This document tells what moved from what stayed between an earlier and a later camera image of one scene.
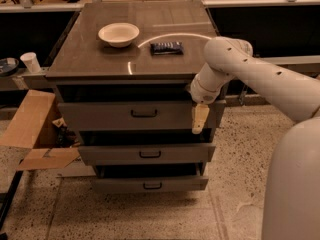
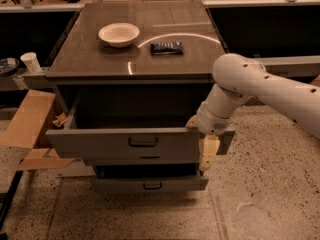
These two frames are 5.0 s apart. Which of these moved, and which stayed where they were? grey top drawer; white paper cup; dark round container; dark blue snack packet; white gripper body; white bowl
Moved: white gripper body; grey top drawer
Stayed: dark blue snack packet; white paper cup; white bowl; dark round container
